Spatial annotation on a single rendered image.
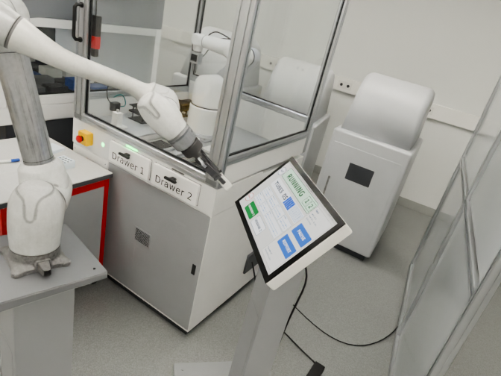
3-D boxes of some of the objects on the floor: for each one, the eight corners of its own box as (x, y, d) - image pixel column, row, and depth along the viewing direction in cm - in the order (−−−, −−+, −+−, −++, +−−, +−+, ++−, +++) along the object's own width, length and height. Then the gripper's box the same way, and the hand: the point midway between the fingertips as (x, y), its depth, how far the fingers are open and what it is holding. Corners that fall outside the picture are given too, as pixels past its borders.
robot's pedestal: (7, 458, 149) (-2, 305, 118) (-14, 398, 167) (-28, 251, 135) (86, 415, 170) (96, 274, 138) (60, 365, 188) (62, 231, 156)
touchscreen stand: (178, 460, 162) (226, 259, 119) (173, 367, 200) (207, 190, 158) (291, 448, 176) (368, 265, 134) (265, 363, 215) (320, 201, 173)
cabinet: (186, 342, 216) (212, 218, 183) (68, 255, 258) (71, 141, 225) (271, 269, 293) (300, 172, 260) (169, 211, 336) (183, 121, 303)
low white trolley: (6, 336, 195) (-1, 204, 163) (-57, 275, 221) (-73, 150, 189) (104, 283, 242) (112, 172, 210) (42, 239, 268) (42, 133, 236)
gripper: (197, 143, 130) (241, 189, 142) (194, 130, 142) (234, 174, 153) (180, 157, 131) (224, 202, 143) (178, 143, 143) (219, 186, 154)
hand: (224, 181), depth 146 cm, fingers closed
